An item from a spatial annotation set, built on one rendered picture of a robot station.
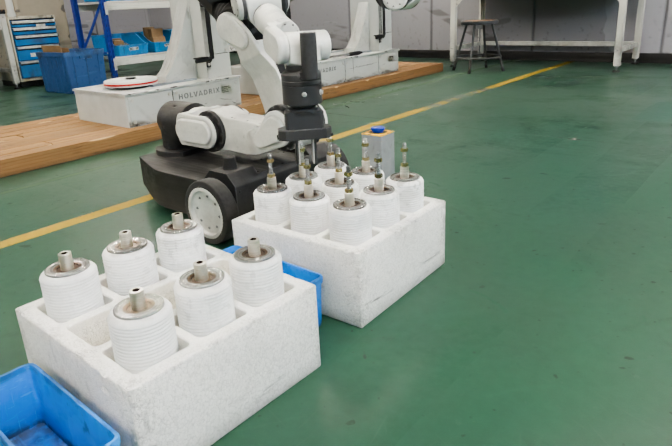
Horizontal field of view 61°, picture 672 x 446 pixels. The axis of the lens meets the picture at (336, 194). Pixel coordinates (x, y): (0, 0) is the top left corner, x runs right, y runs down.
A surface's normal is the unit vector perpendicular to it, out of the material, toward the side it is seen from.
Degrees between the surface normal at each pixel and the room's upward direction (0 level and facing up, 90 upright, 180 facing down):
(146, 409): 90
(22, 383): 88
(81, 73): 92
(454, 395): 0
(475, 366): 0
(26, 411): 88
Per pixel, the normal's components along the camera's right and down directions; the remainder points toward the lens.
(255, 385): 0.76, 0.18
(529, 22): -0.63, 0.28
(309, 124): 0.16, 0.31
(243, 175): 0.51, -0.55
